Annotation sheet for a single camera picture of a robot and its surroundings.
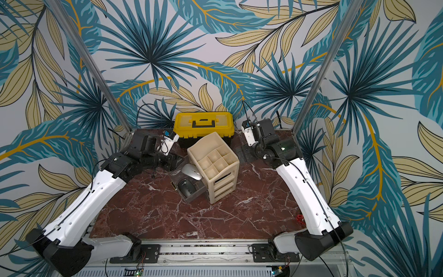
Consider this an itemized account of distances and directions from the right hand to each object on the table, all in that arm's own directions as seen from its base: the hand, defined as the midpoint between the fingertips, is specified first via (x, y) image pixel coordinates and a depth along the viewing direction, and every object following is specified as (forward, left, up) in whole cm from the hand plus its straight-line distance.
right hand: (249, 147), depth 71 cm
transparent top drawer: (+1, +36, -24) cm, 43 cm away
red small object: (-20, -24, -28) cm, 42 cm away
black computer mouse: (-11, +27, -13) cm, 32 cm away
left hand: (-3, +30, -3) cm, 30 cm away
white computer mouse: (-3, +25, -13) cm, 28 cm away
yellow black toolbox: (+26, +28, -13) cm, 41 cm away
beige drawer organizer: (-4, +13, -7) cm, 15 cm away
